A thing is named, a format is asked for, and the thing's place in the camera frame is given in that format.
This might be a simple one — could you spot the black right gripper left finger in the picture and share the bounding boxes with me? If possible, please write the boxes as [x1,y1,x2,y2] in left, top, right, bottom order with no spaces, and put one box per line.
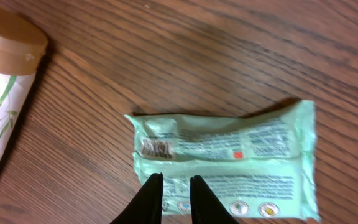
[111,174,163,224]

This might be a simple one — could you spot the white gold tube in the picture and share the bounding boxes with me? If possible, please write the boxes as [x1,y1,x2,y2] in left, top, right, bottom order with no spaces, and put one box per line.
[0,8,48,160]

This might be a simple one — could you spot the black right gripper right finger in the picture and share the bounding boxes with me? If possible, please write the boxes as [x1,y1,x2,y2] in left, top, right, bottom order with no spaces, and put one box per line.
[190,175,238,224]

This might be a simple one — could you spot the teal tissue packet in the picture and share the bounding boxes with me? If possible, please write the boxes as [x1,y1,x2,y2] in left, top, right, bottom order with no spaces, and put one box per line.
[130,100,319,220]

